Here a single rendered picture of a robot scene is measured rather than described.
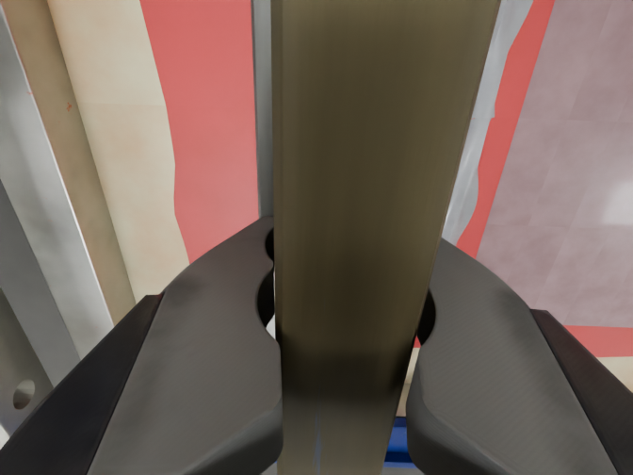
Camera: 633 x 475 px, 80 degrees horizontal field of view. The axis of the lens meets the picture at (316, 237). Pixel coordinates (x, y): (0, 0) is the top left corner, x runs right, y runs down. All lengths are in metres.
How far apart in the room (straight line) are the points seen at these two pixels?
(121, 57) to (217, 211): 0.11
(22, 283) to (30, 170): 1.71
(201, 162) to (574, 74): 0.23
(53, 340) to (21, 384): 1.77
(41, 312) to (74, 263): 1.75
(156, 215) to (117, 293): 0.07
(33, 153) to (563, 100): 0.31
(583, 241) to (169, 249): 0.31
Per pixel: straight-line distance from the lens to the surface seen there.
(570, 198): 0.31
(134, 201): 0.30
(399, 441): 0.39
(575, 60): 0.28
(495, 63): 0.25
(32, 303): 2.03
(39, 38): 0.27
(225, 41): 0.25
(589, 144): 0.30
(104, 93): 0.28
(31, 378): 0.39
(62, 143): 0.27
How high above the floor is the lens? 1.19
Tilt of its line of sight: 58 degrees down
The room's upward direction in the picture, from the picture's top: 178 degrees counter-clockwise
